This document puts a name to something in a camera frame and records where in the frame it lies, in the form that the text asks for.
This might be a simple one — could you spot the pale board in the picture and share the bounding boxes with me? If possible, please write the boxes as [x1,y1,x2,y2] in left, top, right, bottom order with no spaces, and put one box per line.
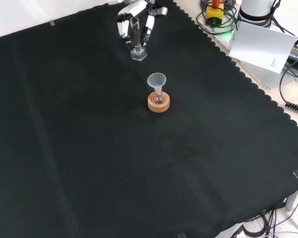
[228,20,298,74]

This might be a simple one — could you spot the cork ring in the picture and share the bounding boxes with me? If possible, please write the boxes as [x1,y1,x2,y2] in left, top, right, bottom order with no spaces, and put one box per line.
[147,91,171,114]

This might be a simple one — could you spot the black cable bundle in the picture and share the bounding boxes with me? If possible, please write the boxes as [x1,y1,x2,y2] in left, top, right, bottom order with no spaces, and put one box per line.
[234,208,298,238]

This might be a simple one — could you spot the black looped cable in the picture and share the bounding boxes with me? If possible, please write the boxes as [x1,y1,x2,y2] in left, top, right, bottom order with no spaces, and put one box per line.
[195,0,239,36]

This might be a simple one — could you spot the clear round-bottom flask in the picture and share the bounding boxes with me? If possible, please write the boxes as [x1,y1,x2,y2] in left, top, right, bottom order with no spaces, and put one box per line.
[151,85,167,105]

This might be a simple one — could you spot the clear glass graduated cylinder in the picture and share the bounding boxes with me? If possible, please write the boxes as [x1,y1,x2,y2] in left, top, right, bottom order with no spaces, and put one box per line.
[130,16,148,61]

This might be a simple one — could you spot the yellow stop button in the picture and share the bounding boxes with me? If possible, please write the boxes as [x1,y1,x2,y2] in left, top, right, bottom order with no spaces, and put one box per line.
[205,0,225,27]

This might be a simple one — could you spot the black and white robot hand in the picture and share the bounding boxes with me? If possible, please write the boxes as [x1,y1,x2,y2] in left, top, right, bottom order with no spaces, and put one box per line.
[116,0,169,47]

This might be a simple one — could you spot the thin black cable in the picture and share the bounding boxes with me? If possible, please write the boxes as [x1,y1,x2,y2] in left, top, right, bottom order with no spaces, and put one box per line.
[279,60,298,106]

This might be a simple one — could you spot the clear plastic funnel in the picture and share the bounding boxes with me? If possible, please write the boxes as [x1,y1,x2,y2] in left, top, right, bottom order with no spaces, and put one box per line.
[147,72,167,94]

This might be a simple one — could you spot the black coiled cable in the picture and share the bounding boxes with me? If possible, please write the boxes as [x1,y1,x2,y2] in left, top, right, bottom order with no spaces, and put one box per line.
[285,101,298,114]

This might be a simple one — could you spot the black cloth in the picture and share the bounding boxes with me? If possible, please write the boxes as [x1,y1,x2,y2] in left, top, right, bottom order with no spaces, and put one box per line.
[0,0,298,238]

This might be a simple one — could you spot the grey metal bench bracket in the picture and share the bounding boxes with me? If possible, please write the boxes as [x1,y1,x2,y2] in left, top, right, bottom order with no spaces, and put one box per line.
[285,184,298,212]

